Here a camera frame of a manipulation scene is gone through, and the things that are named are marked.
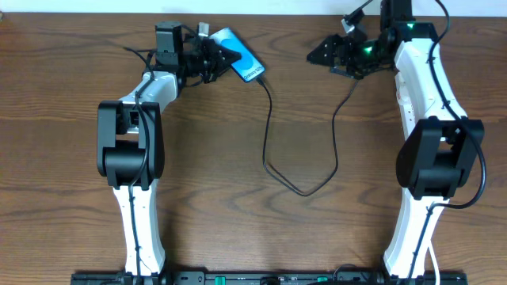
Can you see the white power strip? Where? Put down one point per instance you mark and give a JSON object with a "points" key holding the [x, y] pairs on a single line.
{"points": [[405, 105]]}

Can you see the blue Galaxy smartphone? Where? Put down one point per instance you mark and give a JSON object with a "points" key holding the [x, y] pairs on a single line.
{"points": [[248, 67]]}

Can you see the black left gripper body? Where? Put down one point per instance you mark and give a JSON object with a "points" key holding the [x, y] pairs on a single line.
{"points": [[211, 59]]}

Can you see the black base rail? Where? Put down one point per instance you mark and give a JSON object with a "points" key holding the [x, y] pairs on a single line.
{"points": [[347, 276]]}

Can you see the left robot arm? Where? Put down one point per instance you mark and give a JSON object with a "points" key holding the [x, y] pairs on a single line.
{"points": [[130, 147]]}

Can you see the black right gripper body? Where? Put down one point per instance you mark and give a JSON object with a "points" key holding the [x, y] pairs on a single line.
{"points": [[341, 53]]}

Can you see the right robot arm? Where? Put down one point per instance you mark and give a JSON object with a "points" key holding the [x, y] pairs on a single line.
{"points": [[441, 142]]}

